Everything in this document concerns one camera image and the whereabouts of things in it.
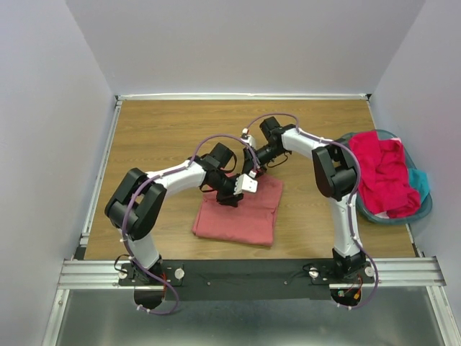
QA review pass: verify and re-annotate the magenta t shirt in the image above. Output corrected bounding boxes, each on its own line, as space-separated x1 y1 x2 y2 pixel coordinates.
349 130 421 218

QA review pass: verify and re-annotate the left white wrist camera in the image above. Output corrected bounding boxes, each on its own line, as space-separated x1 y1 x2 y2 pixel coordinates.
234 174 258 195

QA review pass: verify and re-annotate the teal plastic basket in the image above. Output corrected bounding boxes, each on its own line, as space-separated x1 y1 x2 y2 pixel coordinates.
342 130 432 225

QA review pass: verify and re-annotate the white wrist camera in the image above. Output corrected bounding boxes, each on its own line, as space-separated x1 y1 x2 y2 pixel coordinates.
241 133 257 148
234 174 258 195

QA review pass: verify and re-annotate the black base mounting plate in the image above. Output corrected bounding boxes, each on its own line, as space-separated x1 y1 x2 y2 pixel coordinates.
117 257 376 303

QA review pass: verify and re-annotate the aluminium front rail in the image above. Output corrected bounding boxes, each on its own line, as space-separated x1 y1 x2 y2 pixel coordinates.
58 257 446 290

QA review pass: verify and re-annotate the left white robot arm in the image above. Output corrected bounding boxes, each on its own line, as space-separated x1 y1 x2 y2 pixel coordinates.
104 143 250 285

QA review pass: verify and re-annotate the salmon pink t shirt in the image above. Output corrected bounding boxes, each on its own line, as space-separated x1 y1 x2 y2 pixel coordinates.
192 174 283 247

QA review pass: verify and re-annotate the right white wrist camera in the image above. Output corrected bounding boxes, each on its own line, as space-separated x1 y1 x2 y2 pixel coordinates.
241 133 257 148

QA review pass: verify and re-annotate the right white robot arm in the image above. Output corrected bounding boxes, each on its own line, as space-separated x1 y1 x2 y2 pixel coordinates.
241 113 367 283

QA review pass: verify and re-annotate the teal t shirt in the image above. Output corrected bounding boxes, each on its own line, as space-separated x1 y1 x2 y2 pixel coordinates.
408 168 430 202

